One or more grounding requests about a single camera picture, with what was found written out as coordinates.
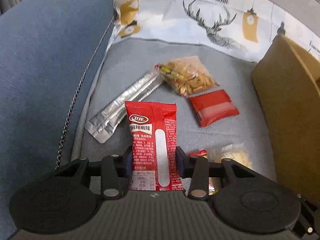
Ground small red yellow candy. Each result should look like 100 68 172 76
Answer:
188 150 208 158

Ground red spicy snack packet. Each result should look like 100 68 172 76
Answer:
125 101 183 191

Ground plain red snack packet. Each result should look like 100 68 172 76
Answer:
189 89 240 127

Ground clear bag of crackers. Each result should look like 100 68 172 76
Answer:
154 56 219 96

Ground clear bag pale snacks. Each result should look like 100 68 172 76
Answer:
207 143 253 195

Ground silver foil snack packet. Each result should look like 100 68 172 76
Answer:
85 72 163 144

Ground grey deer-print sofa cover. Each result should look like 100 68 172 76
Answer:
66 0 319 179

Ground brown cardboard box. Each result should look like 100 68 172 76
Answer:
252 35 319 205

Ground blue sofa armrest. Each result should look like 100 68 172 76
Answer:
1 0 113 239

